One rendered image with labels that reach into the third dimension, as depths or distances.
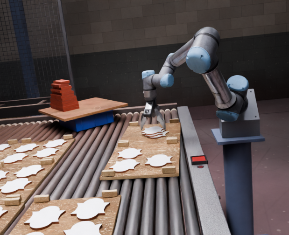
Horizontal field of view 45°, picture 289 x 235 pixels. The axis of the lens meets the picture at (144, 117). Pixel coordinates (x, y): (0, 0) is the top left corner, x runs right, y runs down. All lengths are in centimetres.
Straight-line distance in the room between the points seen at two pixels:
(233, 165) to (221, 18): 483
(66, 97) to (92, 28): 433
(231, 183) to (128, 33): 485
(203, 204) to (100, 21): 573
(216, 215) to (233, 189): 104
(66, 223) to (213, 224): 49
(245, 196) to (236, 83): 74
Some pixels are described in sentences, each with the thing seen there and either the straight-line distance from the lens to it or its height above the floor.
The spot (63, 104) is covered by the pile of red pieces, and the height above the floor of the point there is 110.
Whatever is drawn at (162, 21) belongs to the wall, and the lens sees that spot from 666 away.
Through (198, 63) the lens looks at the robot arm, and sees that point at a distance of 160.
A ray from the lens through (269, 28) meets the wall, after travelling 695.
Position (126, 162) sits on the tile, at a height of 94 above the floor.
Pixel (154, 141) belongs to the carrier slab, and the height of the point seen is 94.
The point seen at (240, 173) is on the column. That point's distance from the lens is 220.
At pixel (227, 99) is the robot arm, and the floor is 115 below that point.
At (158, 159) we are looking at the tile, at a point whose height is 94.
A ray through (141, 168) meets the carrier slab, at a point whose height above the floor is 94.
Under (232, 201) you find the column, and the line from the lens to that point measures 230.
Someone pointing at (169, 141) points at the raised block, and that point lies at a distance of 186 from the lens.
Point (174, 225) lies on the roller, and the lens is 117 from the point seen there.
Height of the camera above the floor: 154
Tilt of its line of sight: 14 degrees down
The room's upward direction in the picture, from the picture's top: 6 degrees counter-clockwise
